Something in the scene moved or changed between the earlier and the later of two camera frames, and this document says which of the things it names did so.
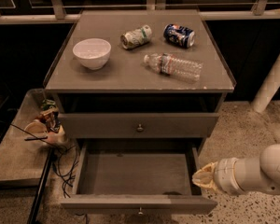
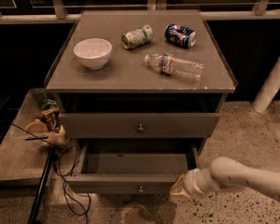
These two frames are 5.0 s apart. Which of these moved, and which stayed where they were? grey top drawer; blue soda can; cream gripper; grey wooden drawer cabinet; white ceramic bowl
Moved: cream gripper
Stayed: grey top drawer; white ceramic bowl; grey wooden drawer cabinet; blue soda can
